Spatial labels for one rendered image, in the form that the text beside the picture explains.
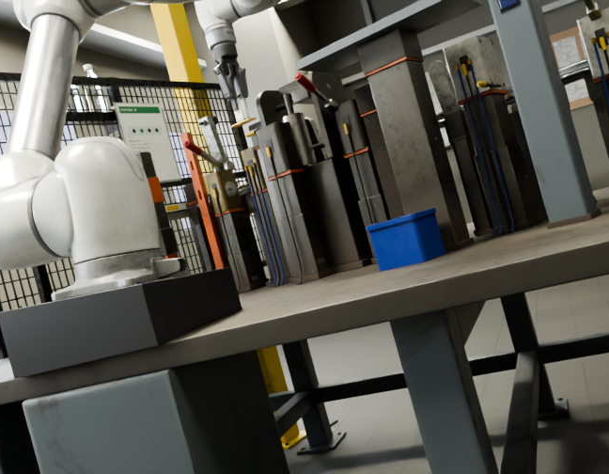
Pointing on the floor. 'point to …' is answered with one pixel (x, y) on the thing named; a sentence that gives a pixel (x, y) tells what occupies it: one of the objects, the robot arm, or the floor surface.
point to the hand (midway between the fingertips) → (241, 110)
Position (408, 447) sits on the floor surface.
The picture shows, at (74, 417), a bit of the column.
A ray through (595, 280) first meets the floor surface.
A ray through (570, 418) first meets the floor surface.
